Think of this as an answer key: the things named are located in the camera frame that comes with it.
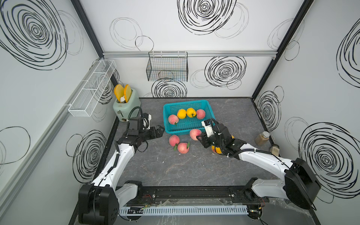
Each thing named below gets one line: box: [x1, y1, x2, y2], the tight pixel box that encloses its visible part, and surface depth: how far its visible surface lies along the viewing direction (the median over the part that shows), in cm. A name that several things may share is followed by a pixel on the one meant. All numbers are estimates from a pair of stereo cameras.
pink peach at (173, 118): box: [168, 114, 180, 125], surface depth 101 cm
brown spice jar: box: [255, 131, 270, 147], surface depth 89 cm
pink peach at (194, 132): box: [189, 128, 203, 141], surface depth 83 cm
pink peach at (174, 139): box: [168, 134, 180, 147], surface depth 92 cm
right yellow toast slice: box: [123, 84, 132, 104], surface depth 98 cm
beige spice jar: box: [269, 143, 280, 157], surface depth 88 cm
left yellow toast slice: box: [114, 83, 125, 103], surface depth 98 cm
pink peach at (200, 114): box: [195, 109, 206, 120], surface depth 105 cm
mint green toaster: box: [112, 89, 142, 122], surface depth 98 cm
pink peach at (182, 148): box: [177, 142, 190, 155], surface depth 88 cm
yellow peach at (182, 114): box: [177, 108, 187, 120], surface depth 105 cm
